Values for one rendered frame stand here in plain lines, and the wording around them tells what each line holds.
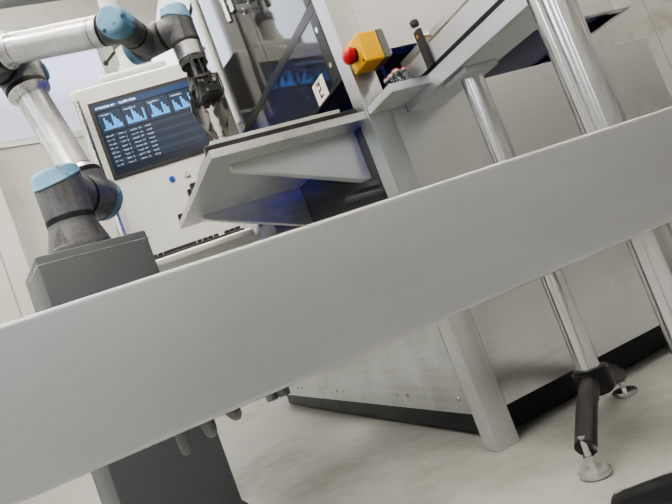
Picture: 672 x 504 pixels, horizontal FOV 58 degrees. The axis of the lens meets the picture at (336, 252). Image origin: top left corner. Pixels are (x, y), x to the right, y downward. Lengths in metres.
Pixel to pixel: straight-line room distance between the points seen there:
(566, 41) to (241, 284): 0.47
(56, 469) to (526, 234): 0.45
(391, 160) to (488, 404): 0.63
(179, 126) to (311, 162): 1.02
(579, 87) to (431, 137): 0.85
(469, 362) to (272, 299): 1.05
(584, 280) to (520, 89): 0.54
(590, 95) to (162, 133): 1.92
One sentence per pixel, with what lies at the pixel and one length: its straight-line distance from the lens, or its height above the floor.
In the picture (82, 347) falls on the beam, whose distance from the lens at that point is 0.48.
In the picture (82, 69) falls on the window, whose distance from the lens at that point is 6.06.
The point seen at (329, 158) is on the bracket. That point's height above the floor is 0.81.
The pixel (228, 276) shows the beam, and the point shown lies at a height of 0.53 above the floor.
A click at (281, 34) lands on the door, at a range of 1.93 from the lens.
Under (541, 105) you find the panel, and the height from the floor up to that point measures 0.77.
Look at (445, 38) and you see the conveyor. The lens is 1.41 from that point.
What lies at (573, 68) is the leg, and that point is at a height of 0.63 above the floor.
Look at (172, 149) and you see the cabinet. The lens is 2.44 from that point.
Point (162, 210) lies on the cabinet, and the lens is 2.39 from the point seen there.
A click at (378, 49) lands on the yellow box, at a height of 0.98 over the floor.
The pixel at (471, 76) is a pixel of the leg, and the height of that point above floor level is 0.83.
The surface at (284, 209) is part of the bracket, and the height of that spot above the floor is 0.80.
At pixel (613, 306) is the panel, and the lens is 1.79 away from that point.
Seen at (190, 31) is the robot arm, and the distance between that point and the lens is 1.70.
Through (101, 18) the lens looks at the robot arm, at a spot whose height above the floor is 1.28.
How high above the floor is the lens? 0.49
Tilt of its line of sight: 4 degrees up
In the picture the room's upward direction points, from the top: 21 degrees counter-clockwise
